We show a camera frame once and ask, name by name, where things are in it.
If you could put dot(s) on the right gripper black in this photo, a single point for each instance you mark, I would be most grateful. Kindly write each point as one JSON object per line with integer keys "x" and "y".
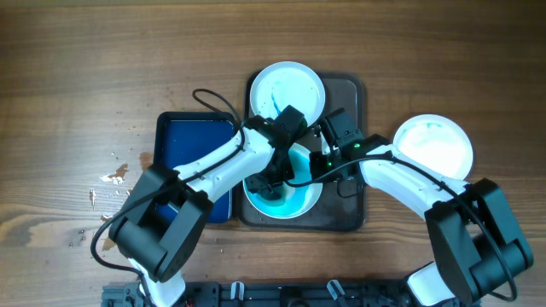
{"x": 317, "y": 158}

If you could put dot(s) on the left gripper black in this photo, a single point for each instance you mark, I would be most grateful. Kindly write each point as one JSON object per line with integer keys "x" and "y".
{"x": 255, "y": 182}

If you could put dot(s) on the small white plate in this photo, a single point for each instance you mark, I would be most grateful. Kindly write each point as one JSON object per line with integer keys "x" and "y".
{"x": 287, "y": 83}

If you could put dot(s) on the green sponge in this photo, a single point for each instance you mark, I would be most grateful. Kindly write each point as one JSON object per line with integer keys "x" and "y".
{"x": 271, "y": 196}

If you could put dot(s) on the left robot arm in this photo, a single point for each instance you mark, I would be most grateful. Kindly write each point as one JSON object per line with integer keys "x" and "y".
{"x": 159, "y": 226}

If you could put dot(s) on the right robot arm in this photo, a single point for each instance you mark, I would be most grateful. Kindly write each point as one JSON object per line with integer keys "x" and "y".
{"x": 478, "y": 244}

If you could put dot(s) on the dark brown serving tray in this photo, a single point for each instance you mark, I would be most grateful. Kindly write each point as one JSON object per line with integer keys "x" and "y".
{"x": 331, "y": 213}

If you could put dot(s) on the black tray with blue liquid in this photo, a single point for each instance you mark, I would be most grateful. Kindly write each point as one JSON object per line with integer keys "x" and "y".
{"x": 183, "y": 137}

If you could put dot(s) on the water spill on table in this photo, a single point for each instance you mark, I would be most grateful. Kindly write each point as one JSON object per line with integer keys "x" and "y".
{"x": 107, "y": 193}

